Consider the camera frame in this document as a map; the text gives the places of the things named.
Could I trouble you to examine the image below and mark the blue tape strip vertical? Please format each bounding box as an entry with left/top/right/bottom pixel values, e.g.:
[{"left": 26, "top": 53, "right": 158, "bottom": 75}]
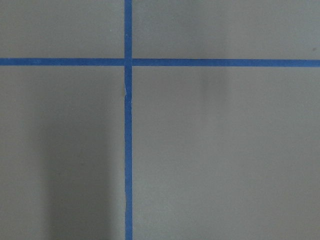
[{"left": 124, "top": 0, "right": 133, "bottom": 240}]

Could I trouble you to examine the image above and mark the blue tape strip horizontal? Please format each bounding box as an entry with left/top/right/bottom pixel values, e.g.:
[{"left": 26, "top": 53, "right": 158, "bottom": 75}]
[{"left": 0, "top": 58, "right": 320, "bottom": 68}]

